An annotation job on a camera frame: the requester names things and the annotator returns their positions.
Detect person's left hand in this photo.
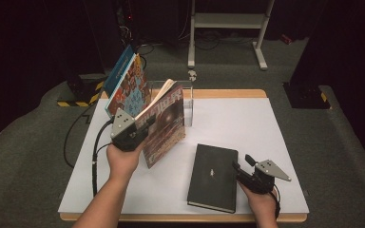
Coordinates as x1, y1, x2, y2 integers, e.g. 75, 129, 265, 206
106, 143, 145, 182

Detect small red floor object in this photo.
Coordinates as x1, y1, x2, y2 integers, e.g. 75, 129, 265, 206
279, 33, 294, 46

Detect dark equipment with cables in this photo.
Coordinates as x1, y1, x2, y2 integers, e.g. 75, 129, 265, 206
117, 0, 141, 48

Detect clear acrylic book rack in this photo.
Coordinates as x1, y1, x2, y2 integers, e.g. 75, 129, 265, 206
145, 79, 194, 127

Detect white metal stand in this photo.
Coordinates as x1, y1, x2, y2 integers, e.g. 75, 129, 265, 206
187, 0, 275, 71

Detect person's right hand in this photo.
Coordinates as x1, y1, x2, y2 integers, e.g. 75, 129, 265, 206
239, 182, 279, 222

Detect blue picture book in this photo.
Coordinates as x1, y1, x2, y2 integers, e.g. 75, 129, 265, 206
103, 44, 137, 98

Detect black cables under stand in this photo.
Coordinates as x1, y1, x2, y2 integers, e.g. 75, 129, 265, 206
196, 29, 255, 51

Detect black floor cable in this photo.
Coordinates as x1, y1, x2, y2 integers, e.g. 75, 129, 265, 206
63, 105, 93, 169

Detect right hand-held gripper cable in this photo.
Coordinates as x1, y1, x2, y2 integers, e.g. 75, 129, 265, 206
272, 183, 281, 220

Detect black yellow-striped stand base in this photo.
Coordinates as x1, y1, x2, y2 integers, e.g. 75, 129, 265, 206
282, 81, 333, 110
56, 73, 108, 108

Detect left hand-held gripper cable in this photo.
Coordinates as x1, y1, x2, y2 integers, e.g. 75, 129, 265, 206
91, 118, 115, 198

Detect colourful snake picture book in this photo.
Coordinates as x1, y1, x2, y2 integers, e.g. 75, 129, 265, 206
105, 52, 153, 120

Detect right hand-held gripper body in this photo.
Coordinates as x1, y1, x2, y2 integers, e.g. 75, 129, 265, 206
239, 159, 293, 195

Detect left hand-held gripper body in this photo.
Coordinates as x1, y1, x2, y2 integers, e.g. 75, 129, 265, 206
110, 107, 150, 152

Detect hand-held gripper cable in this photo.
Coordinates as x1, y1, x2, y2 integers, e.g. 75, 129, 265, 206
272, 183, 281, 220
91, 118, 115, 198

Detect black hardcover book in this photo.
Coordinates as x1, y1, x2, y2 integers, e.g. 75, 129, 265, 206
186, 142, 240, 215

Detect purple paperback book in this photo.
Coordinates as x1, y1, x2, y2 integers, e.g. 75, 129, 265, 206
134, 78, 186, 170

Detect black curtain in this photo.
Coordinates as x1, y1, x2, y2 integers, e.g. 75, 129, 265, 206
291, 0, 365, 179
0, 0, 118, 153

